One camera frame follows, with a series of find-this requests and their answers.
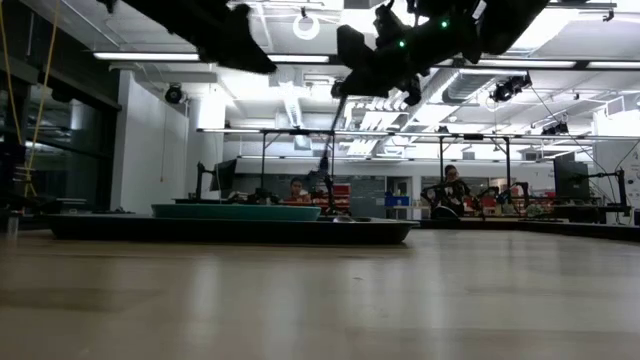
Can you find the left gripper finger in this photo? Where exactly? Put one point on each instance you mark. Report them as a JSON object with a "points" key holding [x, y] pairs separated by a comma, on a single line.
{"points": [[240, 50]]}

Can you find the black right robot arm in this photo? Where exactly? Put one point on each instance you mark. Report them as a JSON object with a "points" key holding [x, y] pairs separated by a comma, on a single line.
{"points": [[510, 20]]}

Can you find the black computer monitor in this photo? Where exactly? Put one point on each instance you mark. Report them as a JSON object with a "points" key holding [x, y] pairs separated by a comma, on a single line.
{"points": [[571, 180], [225, 175]]}

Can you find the blue storage box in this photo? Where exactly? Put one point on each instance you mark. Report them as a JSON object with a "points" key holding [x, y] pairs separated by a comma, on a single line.
{"points": [[396, 201]]}

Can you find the black ceiling camera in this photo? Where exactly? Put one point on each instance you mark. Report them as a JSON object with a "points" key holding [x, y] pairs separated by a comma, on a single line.
{"points": [[555, 129], [507, 89], [174, 94]]}

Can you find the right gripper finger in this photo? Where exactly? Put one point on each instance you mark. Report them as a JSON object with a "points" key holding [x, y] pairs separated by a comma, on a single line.
{"points": [[370, 82], [356, 47]]}

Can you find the overhead light bar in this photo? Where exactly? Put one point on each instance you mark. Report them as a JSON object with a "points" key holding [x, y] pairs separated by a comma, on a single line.
{"points": [[150, 56]]}

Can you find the black background rig frame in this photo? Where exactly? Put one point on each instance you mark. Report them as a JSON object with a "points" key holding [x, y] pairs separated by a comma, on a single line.
{"points": [[472, 136], [300, 132]]}

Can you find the black plastic tray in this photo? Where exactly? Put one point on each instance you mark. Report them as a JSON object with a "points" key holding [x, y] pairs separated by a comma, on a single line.
{"points": [[225, 232]]}

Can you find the person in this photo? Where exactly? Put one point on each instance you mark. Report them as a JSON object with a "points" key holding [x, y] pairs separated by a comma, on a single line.
{"points": [[452, 192], [298, 192]]}

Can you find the red storage box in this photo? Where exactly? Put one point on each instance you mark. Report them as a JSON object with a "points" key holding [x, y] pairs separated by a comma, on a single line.
{"points": [[342, 192]]}

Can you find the black monitor stand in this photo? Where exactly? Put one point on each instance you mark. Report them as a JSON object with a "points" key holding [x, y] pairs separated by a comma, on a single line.
{"points": [[200, 182]]}

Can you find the teal round plate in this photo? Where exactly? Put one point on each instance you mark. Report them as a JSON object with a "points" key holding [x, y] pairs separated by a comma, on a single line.
{"points": [[235, 212]]}

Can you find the black aluminium table frame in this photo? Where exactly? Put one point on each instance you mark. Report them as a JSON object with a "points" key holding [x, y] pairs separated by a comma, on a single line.
{"points": [[575, 229]]}

